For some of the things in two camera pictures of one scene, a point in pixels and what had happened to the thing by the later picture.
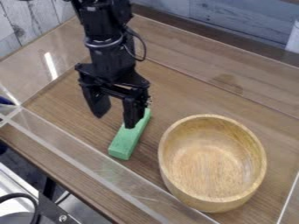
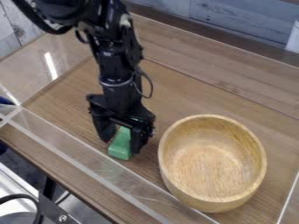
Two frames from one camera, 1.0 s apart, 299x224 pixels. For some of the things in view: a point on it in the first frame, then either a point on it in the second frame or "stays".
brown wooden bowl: x=211 y=162 stays
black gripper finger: x=99 y=100 to x=105 y=126
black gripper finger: x=135 y=107 to x=140 y=136
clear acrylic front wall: x=59 y=182 stays
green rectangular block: x=127 y=136 stays
